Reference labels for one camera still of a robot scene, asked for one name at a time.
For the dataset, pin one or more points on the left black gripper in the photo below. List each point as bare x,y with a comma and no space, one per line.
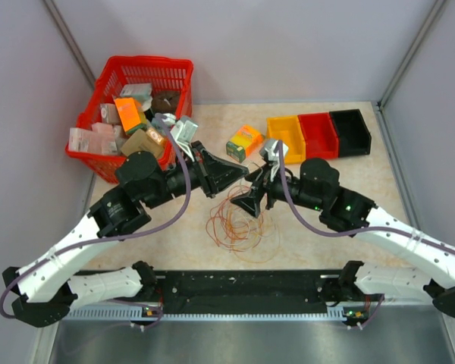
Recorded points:
214,173

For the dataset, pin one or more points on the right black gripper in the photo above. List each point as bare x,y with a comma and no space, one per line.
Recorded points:
250,200

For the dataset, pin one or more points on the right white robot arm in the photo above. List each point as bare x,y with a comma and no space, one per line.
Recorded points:
430,275

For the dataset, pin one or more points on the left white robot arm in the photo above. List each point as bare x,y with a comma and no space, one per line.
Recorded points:
146,200

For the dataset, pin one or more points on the orange green sponge pack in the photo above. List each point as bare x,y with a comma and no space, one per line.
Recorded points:
243,143

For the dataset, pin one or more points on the yellow plastic bin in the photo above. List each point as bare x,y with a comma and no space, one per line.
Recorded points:
288,129

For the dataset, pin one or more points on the brown cardboard box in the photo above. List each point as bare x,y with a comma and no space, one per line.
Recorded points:
149,140

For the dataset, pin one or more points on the red plastic bin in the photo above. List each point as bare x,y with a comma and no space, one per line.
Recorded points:
320,136

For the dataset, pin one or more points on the brown round tape roll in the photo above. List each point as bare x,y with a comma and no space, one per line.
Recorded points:
165,101

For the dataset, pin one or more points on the red plastic shopping basket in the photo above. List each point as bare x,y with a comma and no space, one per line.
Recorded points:
162,72

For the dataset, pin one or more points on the teal white box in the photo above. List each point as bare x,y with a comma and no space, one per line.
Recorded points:
138,91

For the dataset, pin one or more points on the orange box in basket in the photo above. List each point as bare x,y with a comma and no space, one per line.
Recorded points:
131,115

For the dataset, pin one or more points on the black plastic bin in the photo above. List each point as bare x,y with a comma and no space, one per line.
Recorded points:
352,132

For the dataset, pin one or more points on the pink clear box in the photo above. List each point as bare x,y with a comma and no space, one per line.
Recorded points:
87,141

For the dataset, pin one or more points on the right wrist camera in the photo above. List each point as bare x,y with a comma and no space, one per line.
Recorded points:
273,152

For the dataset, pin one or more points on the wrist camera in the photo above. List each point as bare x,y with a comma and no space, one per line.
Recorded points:
182,130
273,152

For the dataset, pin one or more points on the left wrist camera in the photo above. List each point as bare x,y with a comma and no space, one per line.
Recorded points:
182,130

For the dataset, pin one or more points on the grey cable duct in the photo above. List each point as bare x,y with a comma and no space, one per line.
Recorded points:
122,313

